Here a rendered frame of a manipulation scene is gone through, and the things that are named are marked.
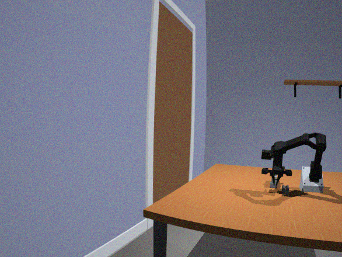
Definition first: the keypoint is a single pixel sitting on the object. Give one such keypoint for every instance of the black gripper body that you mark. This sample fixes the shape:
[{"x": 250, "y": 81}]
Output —
[{"x": 266, "y": 170}]

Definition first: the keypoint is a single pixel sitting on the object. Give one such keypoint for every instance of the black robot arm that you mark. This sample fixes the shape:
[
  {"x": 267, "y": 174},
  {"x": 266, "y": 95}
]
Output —
[{"x": 280, "y": 147}]

